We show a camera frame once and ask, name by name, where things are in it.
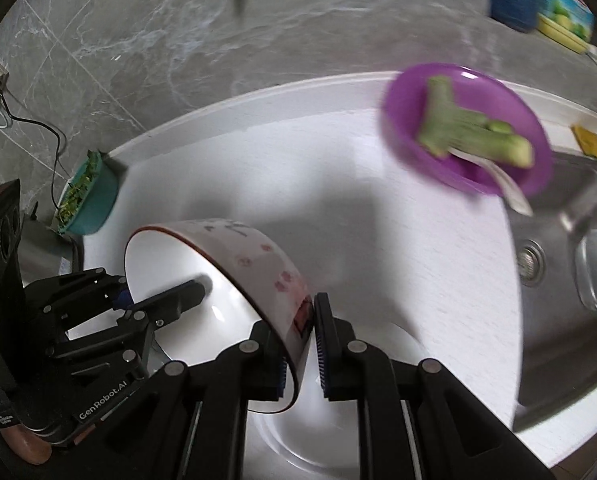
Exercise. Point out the large floral ceramic bowl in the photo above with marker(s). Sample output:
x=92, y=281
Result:
x=258, y=260

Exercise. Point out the white plate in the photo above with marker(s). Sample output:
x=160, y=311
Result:
x=298, y=440

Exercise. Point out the green leafy vegetables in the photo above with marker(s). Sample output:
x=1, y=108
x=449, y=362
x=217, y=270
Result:
x=78, y=190

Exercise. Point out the stainless steel sink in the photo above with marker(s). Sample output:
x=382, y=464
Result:
x=553, y=320

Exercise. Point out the white spoon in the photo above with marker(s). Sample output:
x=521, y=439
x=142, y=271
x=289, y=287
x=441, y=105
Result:
x=516, y=200

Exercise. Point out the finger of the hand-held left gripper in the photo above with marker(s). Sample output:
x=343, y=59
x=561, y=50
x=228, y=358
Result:
x=178, y=300
x=78, y=282

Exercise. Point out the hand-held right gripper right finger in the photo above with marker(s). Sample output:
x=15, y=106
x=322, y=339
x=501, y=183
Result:
x=321, y=350

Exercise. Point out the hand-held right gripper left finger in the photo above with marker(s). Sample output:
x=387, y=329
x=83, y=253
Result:
x=281, y=375

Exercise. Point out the yellow sponge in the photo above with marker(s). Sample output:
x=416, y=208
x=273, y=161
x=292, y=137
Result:
x=591, y=142

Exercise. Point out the metal sink drain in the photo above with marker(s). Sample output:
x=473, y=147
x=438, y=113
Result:
x=529, y=262

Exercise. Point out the purple plastic bowl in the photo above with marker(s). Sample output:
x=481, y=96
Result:
x=408, y=110

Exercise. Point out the box with green fruit print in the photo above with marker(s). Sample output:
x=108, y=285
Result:
x=566, y=12

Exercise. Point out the person's left hand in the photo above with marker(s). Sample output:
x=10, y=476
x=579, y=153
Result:
x=28, y=447

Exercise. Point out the green vegetable stem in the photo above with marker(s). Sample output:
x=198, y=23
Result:
x=453, y=125

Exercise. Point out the teal plastic basin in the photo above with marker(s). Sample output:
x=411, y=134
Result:
x=98, y=205

